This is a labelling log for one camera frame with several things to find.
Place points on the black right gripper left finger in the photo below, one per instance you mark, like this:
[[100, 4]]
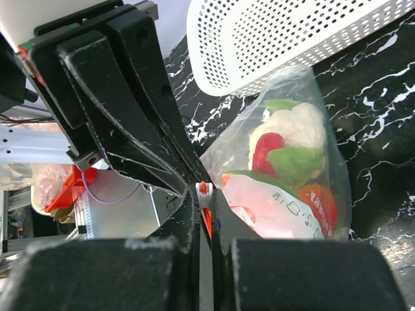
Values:
[[159, 272]]

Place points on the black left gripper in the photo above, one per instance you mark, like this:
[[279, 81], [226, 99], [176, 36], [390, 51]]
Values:
[[111, 97]]

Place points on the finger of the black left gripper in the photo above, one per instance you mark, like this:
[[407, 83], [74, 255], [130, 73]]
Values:
[[136, 48]]

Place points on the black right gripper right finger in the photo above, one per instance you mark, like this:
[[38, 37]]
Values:
[[253, 273]]

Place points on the clear zip top bag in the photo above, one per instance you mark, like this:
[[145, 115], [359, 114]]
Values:
[[294, 166]]

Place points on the fake red tomato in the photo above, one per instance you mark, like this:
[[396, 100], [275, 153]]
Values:
[[323, 205]]

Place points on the fake red strawberry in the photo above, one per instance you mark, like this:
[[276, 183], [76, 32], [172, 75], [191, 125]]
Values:
[[266, 143]]

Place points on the fake white cauliflower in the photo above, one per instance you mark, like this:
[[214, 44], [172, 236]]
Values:
[[301, 124]]

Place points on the white oval perforated basket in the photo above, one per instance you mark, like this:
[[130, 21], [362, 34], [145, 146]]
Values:
[[234, 46]]

